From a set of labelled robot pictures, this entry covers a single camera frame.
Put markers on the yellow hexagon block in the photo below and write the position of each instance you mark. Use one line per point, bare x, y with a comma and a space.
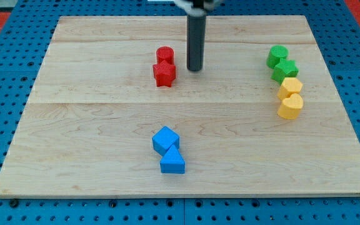
289, 86

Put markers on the green cylinder block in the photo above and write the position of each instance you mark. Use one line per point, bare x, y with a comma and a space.
276, 53

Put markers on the blue cube block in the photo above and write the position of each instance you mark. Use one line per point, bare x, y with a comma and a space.
164, 139

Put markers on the light wooden board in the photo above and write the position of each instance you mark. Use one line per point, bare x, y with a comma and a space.
86, 130

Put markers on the green star block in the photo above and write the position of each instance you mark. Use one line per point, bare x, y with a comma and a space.
284, 69

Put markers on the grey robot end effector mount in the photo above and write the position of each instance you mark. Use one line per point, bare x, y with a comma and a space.
197, 7

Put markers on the blue triangle block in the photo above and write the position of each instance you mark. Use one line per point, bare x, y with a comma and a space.
173, 162

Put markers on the red cylinder block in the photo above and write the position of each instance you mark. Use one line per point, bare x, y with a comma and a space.
165, 53

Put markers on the yellow heart block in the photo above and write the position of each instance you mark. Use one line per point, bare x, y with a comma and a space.
291, 107

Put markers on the red star block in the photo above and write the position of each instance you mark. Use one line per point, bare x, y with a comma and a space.
164, 73

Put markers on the dark grey cylindrical pointer rod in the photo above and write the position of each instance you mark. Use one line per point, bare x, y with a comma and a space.
196, 27

